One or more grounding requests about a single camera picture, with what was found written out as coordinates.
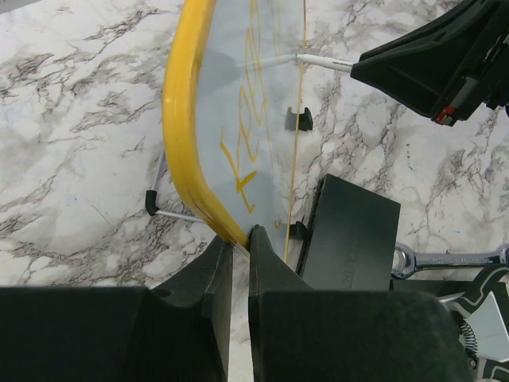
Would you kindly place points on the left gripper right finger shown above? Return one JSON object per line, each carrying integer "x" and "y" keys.
{"x": 301, "y": 334}

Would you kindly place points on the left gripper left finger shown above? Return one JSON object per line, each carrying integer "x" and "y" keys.
{"x": 177, "y": 331}

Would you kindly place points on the silver combination wrench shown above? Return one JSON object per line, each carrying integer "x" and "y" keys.
{"x": 407, "y": 262}

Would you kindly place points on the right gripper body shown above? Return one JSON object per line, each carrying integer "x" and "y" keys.
{"x": 475, "y": 51}

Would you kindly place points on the black flat box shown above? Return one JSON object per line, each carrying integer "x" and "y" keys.
{"x": 351, "y": 237}

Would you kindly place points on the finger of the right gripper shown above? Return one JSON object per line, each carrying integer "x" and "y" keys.
{"x": 407, "y": 69}

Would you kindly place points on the yellow framed whiteboard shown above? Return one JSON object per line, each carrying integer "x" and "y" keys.
{"x": 231, "y": 111}

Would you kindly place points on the black grey wire stripper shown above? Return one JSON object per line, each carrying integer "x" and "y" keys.
{"x": 470, "y": 300}

